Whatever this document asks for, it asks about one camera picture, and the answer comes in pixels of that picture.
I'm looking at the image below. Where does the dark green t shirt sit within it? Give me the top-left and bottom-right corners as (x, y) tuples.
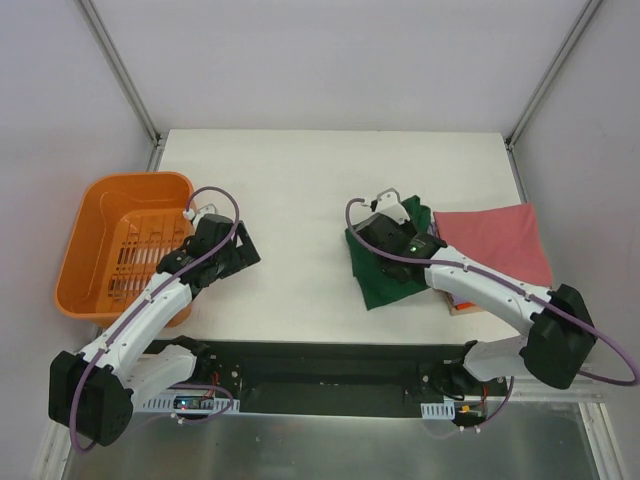
(344, 195), (431, 310)

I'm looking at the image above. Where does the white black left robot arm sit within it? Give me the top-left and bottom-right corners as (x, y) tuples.
(48, 212), (260, 453)

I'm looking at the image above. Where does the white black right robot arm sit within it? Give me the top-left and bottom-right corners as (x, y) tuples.
(348, 213), (597, 395)

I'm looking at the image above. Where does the orange plastic basket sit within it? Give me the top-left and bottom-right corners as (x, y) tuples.
(54, 172), (193, 328)

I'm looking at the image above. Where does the orange folded t shirt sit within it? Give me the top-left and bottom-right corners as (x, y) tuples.
(455, 302), (475, 310)

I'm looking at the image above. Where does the pink folded t shirt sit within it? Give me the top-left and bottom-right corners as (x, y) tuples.
(434, 203), (553, 287)

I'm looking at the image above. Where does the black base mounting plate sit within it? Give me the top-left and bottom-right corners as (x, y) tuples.
(149, 339), (516, 419)

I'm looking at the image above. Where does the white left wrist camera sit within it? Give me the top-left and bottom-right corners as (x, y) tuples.
(182, 203), (218, 223)

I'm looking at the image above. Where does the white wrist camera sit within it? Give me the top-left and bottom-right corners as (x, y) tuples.
(370, 188), (411, 225)
(182, 203), (218, 223)

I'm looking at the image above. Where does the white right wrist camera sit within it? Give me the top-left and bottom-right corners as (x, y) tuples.
(370, 188), (411, 225)

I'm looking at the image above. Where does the white slotted cable duct left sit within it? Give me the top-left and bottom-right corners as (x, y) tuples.
(134, 390), (240, 416)

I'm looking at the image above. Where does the white slotted cable duct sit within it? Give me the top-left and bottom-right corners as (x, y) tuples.
(134, 390), (240, 416)
(420, 399), (488, 421)

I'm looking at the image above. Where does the white slotted cable duct right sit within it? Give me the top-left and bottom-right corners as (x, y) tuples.
(420, 399), (488, 421)

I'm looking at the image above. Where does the left aluminium frame post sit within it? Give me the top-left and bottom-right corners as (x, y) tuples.
(75, 0), (162, 149)

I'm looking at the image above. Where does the aluminium frame post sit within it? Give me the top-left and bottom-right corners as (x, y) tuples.
(75, 0), (162, 149)
(503, 0), (609, 151)

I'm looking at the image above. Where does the aluminium rail right side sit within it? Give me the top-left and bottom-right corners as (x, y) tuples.
(511, 375), (604, 403)

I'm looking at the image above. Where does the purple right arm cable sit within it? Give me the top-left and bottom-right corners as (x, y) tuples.
(346, 197), (640, 441)

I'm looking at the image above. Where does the right aluminium frame post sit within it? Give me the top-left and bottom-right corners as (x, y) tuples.
(503, 0), (609, 151)

